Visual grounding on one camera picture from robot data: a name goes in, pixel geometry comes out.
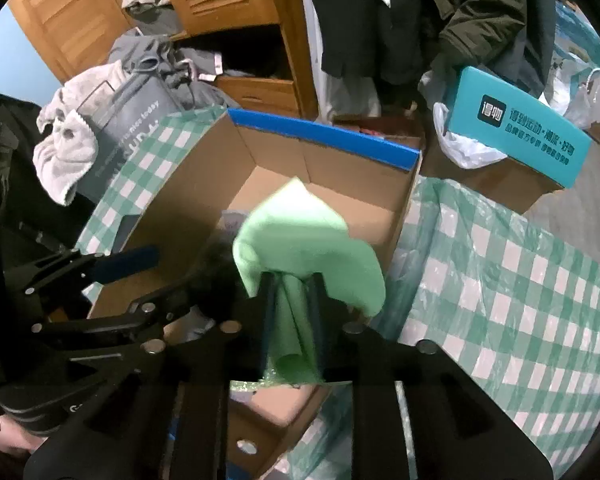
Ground green sparkly knit cloth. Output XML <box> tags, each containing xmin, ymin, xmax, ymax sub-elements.
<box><xmin>230</xmin><ymin>368</ymin><xmax>298</xmax><ymax>392</ymax></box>

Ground light green cloth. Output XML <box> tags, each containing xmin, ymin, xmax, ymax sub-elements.
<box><xmin>232</xmin><ymin>178</ymin><xmax>386</xmax><ymax>385</ymax></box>

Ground grey fleece sock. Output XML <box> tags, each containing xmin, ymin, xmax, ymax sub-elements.
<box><xmin>215</xmin><ymin>209</ymin><xmax>249</xmax><ymax>248</ymax></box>

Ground person's left hand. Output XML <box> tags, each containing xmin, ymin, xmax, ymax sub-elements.
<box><xmin>0</xmin><ymin>415</ymin><xmax>47</xmax><ymax>457</ymax></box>

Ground blue-edged cardboard box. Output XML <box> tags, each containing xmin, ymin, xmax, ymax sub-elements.
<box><xmin>86</xmin><ymin>107</ymin><xmax>424</xmax><ymax>478</ymax></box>

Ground white fluffy towel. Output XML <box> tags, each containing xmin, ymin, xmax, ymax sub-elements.
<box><xmin>32</xmin><ymin>61</ymin><xmax>130</xmax><ymax>206</ymax></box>

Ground green checkered tablecloth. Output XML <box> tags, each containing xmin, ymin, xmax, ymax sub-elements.
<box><xmin>76</xmin><ymin>106</ymin><xmax>600</xmax><ymax>479</ymax></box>

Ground grey tote bag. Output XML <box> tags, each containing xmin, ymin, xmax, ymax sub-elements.
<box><xmin>78</xmin><ymin>72</ymin><xmax>182</xmax><ymax>204</ymax></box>

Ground brown cardboard box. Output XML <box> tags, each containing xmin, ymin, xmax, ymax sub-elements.
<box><xmin>420</xmin><ymin>133</ymin><xmax>562</xmax><ymax>214</ymax></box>

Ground wooden louvered cabinet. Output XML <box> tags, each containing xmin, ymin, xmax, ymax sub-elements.
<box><xmin>8</xmin><ymin>0</ymin><xmax>318</xmax><ymax>119</ymax></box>

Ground teal printed shoe box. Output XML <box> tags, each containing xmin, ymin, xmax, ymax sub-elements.
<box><xmin>449</xmin><ymin>67</ymin><xmax>592</xmax><ymax>188</ymax></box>

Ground blue white plastic bag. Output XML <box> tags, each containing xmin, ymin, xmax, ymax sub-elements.
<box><xmin>540</xmin><ymin>0</ymin><xmax>600</xmax><ymax>136</ymax></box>

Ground dark hanging jackets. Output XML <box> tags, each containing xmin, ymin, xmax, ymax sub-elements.
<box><xmin>303</xmin><ymin>0</ymin><xmax>556</xmax><ymax>119</ymax></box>

